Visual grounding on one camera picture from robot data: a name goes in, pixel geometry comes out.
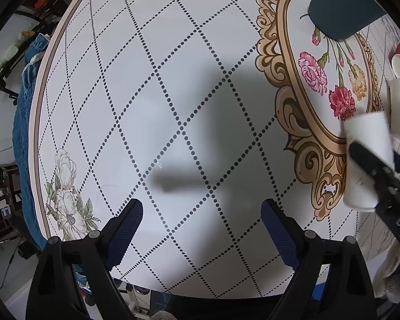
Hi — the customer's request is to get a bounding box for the white cup with bamboo print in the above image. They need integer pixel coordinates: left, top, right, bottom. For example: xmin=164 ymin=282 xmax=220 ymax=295
xmin=343 ymin=111 xmax=395 ymax=212

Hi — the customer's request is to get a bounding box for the diamond pattern floral tablecloth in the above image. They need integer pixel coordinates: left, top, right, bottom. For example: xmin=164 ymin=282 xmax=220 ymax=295
xmin=29 ymin=0 xmax=400 ymax=298

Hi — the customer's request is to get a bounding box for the dark green mug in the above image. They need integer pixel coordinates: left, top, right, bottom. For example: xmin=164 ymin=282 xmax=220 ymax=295
xmin=308 ymin=0 xmax=386 ymax=41

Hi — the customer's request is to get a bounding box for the black tripod stand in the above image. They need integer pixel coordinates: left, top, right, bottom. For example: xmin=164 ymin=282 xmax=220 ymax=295
xmin=0 ymin=65 xmax=18 ymax=106

